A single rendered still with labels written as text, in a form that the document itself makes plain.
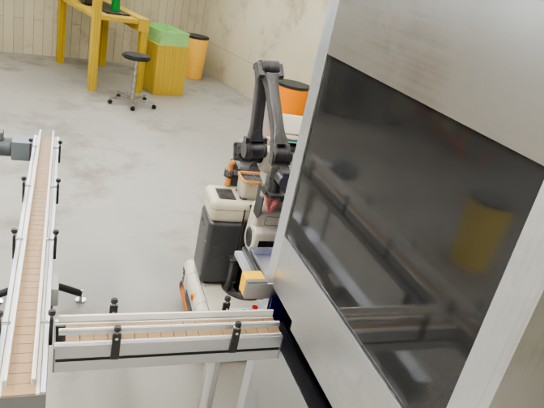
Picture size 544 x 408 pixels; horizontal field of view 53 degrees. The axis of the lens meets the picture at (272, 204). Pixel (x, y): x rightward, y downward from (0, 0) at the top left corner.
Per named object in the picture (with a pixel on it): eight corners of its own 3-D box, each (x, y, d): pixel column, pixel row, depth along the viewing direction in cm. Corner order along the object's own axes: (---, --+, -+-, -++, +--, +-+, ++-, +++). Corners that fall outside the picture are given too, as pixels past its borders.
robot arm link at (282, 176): (290, 149, 219) (269, 149, 216) (301, 160, 209) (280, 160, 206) (286, 176, 224) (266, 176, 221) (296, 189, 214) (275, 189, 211)
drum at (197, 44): (207, 81, 933) (214, 39, 905) (184, 79, 910) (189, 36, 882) (197, 74, 964) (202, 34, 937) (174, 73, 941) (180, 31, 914)
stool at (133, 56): (140, 113, 683) (146, 61, 658) (99, 100, 699) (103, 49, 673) (164, 107, 735) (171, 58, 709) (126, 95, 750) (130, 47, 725)
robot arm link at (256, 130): (273, 56, 235) (250, 54, 231) (284, 62, 223) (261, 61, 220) (261, 155, 253) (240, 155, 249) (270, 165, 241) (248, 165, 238)
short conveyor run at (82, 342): (265, 331, 191) (274, 294, 185) (279, 362, 178) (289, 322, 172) (53, 341, 166) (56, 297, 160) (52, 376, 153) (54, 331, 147)
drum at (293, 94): (305, 143, 711) (318, 89, 683) (276, 143, 686) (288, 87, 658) (286, 131, 744) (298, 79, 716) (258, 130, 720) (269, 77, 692)
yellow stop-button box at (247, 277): (263, 299, 188) (267, 282, 185) (244, 299, 185) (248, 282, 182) (257, 286, 194) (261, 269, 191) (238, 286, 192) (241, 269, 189)
